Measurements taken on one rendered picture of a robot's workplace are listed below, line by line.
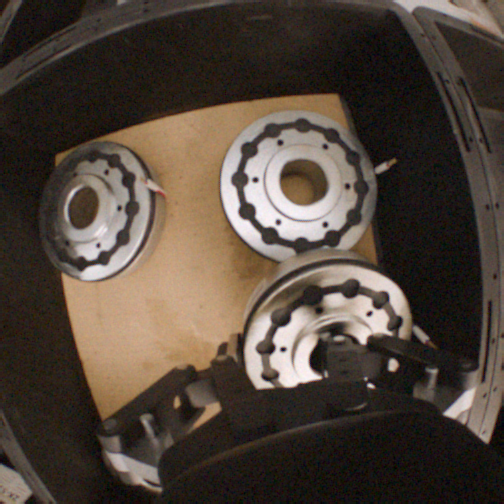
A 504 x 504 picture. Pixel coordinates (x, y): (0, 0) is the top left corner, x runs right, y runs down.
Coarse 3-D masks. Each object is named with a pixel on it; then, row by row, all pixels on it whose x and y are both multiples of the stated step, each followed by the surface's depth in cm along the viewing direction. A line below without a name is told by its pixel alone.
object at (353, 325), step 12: (312, 324) 13; (324, 324) 12; (336, 324) 12; (348, 324) 12; (360, 324) 12; (300, 336) 13; (312, 336) 13; (324, 336) 13; (360, 336) 13; (300, 348) 13; (312, 348) 13; (300, 360) 13; (300, 372) 13; (312, 372) 13
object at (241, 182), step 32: (256, 128) 15; (288, 128) 15; (320, 128) 15; (224, 160) 15; (256, 160) 15; (352, 160) 16; (224, 192) 15; (256, 192) 15; (352, 192) 15; (256, 224) 16; (288, 224) 15; (320, 224) 15; (352, 224) 16; (288, 256) 16
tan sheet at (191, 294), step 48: (336, 96) 19; (144, 144) 19; (192, 144) 19; (192, 192) 19; (288, 192) 19; (192, 240) 19; (240, 240) 19; (96, 288) 19; (144, 288) 19; (192, 288) 19; (240, 288) 19; (96, 336) 19; (144, 336) 19; (192, 336) 19; (96, 384) 19; (144, 384) 19
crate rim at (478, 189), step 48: (192, 0) 9; (240, 0) 9; (288, 0) 9; (336, 0) 9; (384, 0) 9; (432, 48) 9; (0, 96) 9; (480, 192) 9; (480, 240) 9; (480, 288) 9; (480, 336) 9; (480, 384) 9
